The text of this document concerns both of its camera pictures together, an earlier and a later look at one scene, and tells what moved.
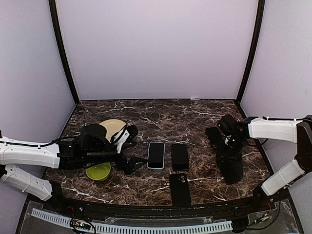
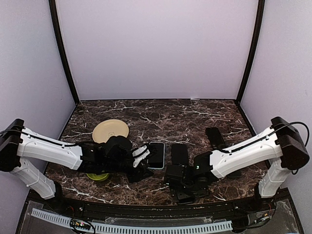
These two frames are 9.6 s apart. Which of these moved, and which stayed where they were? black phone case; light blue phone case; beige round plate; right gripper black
Moved: right gripper black
Stayed: beige round plate; light blue phone case; black phone case
